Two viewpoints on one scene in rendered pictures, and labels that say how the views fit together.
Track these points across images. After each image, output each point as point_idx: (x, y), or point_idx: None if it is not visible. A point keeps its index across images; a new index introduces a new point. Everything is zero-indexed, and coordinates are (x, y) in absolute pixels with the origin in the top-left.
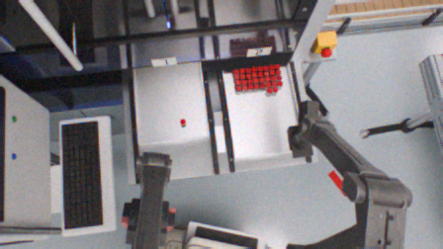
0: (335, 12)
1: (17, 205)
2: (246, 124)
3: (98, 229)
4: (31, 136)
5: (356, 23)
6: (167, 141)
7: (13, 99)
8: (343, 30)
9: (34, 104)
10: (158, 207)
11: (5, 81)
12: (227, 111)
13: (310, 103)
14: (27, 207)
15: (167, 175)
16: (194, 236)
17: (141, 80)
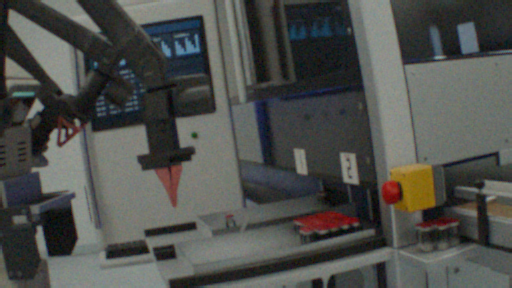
0: (508, 209)
1: (112, 157)
2: (241, 253)
3: (101, 259)
4: (191, 178)
5: (504, 219)
6: (202, 230)
7: (215, 130)
8: (481, 224)
9: (233, 180)
10: (63, 16)
11: (225, 111)
12: (260, 235)
13: (202, 74)
14: (115, 179)
15: (94, 36)
16: (57, 194)
17: (295, 212)
